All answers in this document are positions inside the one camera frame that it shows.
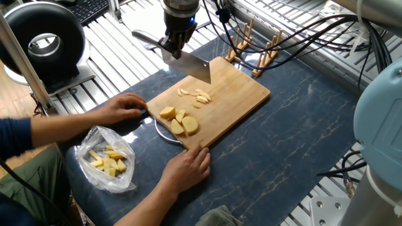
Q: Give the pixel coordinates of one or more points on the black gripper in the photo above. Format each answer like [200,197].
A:
[179,28]

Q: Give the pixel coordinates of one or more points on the steel cleaver knife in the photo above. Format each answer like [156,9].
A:
[191,66]

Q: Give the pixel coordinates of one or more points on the bamboo cutting board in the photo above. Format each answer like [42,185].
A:
[242,94]

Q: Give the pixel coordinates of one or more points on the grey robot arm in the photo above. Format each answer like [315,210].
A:
[377,138]

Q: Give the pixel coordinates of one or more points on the person's right forearm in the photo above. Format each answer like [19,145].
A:
[144,207]

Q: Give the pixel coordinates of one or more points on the person's left forearm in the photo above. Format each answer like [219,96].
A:
[56,132]

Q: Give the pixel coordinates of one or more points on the person's left hand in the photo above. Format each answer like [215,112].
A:
[122,108]

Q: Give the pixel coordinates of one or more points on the person's right hand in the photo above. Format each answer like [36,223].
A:
[188,169]

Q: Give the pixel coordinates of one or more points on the white sheet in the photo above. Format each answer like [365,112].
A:
[147,22]

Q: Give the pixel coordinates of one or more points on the narrow potato wedge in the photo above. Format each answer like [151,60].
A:
[180,116]

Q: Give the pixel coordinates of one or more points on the wooden knife rack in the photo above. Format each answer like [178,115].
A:
[257,55]

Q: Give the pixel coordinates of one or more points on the black keyboard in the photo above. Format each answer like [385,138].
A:
[88,9]

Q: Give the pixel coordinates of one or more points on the plastic bag of potato sticks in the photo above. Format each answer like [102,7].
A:
[103,160]

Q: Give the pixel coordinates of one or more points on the dark blue marble mat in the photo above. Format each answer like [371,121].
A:
[289,144]

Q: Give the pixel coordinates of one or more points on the wooden pole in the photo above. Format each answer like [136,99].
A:
[25,66]

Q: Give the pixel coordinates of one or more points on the grey-green cloth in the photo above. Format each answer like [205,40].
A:
[217,216]

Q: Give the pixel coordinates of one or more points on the olive trousers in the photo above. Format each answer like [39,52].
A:
[31,188]

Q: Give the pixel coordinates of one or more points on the metal mounting plate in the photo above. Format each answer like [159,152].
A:
[330,213]

